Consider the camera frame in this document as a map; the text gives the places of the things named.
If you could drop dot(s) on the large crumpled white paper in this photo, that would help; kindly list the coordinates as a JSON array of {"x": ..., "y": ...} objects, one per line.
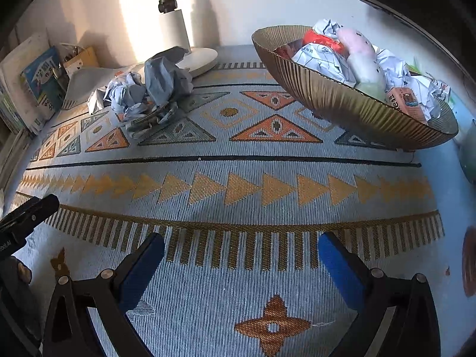
[{"x": 124, "y": 95}]

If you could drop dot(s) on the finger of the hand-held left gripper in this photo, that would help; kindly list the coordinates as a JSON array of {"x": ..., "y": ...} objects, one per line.
[{"x": 35, "y": 210}]

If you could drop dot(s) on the brown snack wrapper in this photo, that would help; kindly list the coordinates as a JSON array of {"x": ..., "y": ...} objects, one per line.
[{"x": 284, "y": 50}]

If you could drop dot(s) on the black monitor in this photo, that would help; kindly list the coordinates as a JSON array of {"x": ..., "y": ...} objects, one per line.
[{"x": 416, "y": 0}]

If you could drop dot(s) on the small dark red box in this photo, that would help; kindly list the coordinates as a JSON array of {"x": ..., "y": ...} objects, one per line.
[{"x": 405, "y": 102}]

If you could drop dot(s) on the orange snack bag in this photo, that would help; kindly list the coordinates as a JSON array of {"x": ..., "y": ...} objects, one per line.
[{"x": 321, "y": 41}]

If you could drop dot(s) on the brown cardboard box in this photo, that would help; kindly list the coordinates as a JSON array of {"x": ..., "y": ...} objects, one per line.
[{"x": 80, "y": 61}]

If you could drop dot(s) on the white printed paper bag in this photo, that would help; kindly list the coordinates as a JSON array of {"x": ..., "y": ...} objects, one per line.
[{"x": 323, "y": 63}]

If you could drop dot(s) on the brown round object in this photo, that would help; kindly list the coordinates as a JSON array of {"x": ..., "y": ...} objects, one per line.
[{"x": 470, "y": 262}]

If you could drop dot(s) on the blue book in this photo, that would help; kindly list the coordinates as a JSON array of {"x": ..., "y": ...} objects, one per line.
[{"x": 42, "y": 81}]

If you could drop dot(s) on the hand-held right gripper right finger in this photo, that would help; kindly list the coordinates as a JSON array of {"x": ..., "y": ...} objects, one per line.
[{"x": 342, "y": 271}]

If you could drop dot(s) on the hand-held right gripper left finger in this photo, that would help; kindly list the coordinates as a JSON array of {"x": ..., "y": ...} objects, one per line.
[{"x": 143, "y": 267}]

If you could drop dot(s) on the crumpled grey-blue paper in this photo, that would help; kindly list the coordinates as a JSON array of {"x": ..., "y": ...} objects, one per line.
[{"x": 165, "y": 76}]

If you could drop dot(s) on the gold ribbed bowl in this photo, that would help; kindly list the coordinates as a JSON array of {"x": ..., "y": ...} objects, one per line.
[{"x": 334, "y": 104}]

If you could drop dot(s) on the green packet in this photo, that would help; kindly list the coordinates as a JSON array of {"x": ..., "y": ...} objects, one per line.
[{"x": 414, "y": 68}]

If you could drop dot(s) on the white booklets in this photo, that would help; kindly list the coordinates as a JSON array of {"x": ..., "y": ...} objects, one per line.
[{"x": 20, "y": 55}]

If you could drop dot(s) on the row of upright books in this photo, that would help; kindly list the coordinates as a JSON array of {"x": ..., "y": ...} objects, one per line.
[{"x": 9, "y": 111}]

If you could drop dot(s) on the small white paper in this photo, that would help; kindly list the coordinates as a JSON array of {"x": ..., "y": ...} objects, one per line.
[
  {"x": 438, "y": 96},
  {"x": 394, "y": 67}
]

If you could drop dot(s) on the patterned woven mat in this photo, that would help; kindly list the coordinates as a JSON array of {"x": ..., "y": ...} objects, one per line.
[{"x": 230, "y": 200}]

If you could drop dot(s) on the pastel plush toy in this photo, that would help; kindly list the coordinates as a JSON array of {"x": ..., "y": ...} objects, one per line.
[{"x": 362, "y": 63}]

